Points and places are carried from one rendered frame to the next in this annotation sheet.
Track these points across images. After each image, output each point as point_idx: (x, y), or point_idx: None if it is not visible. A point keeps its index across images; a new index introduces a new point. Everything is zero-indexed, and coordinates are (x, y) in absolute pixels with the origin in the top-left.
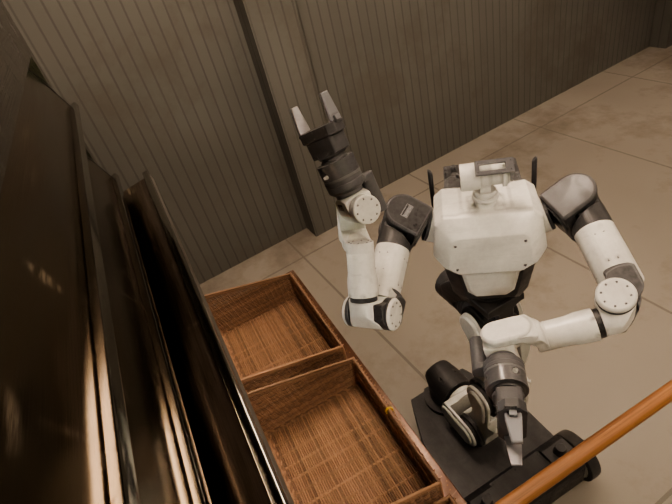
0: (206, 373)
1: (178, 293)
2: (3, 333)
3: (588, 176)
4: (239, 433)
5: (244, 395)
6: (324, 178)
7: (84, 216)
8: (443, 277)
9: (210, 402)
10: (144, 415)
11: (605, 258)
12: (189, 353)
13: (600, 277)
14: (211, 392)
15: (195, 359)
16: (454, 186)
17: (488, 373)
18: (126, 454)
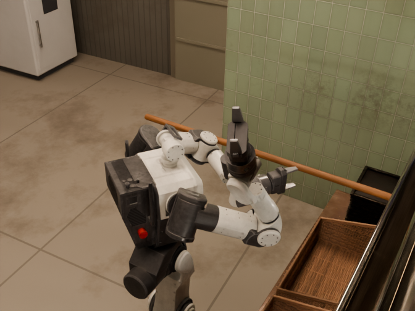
0: (397, 225)
1: (368, 289)
2: None
3: (143, 124)
4: (404, 192)
5: (389, 199)
6: (257, 158)
7: None
8: (144, 278)
9: (406, 213)
10: None
11: (188, 137)
12: (396, 244)
13: (195, 144)
14: (402, 216)
15: (396, 237)
16: (151, 181)
17: (264, 185)
18: None
